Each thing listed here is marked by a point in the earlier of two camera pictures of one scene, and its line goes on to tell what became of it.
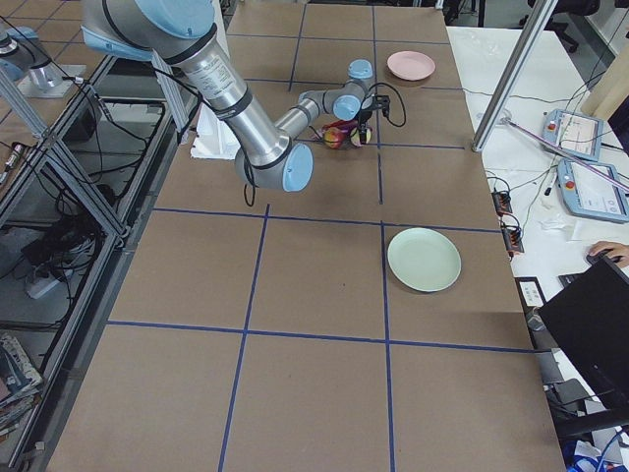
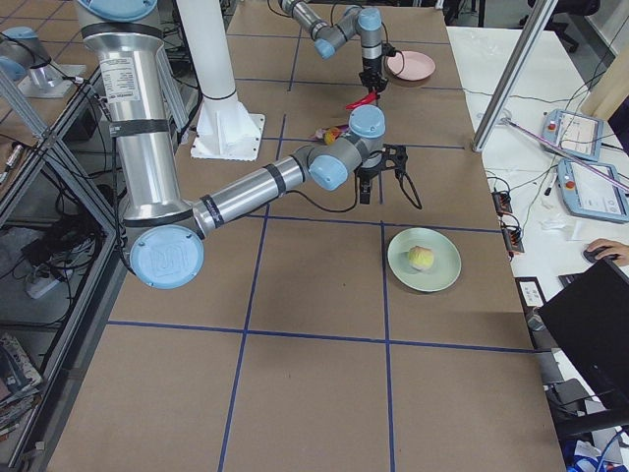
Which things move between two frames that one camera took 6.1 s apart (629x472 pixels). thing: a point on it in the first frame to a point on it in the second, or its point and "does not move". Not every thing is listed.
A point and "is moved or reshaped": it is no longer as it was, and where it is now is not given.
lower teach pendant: (588, 195) does not move
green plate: (424, 260) does not move
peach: (356, 137) is moved or reshaped
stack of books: (20, 385) does not move
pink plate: (410, 65) does not move
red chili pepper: (343, 124) is moved or reshaped
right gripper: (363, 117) to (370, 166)
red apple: (333, 137) does not move
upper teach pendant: (574, 134) does not move
